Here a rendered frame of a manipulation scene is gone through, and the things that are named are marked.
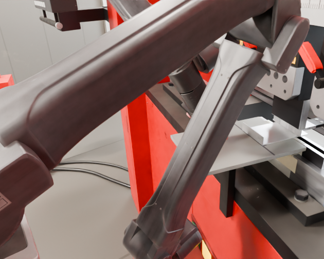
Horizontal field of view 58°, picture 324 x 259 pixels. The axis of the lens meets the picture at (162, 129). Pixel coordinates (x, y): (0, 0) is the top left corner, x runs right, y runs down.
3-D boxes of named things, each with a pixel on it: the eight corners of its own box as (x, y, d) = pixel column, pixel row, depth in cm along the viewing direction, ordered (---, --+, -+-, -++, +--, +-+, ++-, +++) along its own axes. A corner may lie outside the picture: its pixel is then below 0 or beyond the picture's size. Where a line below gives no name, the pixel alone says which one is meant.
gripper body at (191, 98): (206, 93, 69) (192, 68, 65) (228, 110, 60) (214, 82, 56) (184, 110, 69) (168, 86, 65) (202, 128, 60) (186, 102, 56)
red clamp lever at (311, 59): (298, 40, 53) (323, 85, 50) (316, 38, 54) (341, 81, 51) (292, 47, 55) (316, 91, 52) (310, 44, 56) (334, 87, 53)
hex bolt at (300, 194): (291, 196, 66) (292, 190, 65) (301, 192, 67) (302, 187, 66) (300, 203, 64) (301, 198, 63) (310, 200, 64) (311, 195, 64)
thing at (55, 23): (40, 21, 176) (36, 6, 172) (45, 20, 177) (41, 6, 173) (57, 29, 141) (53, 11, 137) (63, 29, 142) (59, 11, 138)
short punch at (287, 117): (270, 121, 78) (274, 87, 74) (276, 119, 78) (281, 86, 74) (297, 137, 69) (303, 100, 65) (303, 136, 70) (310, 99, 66)
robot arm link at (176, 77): (159, 68, 59) (172, 73, 54) (184, 47, 60) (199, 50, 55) (175, 93, 63) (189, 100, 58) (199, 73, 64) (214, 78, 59)
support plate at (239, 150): (170, 138, 75) (170, 134, 75) (258, 119, 82) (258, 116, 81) (200, 178, 60) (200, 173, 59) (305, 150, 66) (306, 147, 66)
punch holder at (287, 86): (251, 83, 77) (257, 17, 69) (278, 78, 79) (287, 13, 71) (290, 103, 64) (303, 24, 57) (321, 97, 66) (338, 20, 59)
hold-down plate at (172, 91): (162, 89, 141) (162, 83, 140) (173, 88, 143) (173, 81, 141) (186, 112, 116) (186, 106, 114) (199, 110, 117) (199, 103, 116)
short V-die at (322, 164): (264, 130, 80) (266, 120, 79) (273, 128, 81) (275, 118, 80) (321, 169, 63) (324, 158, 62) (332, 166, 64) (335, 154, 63)
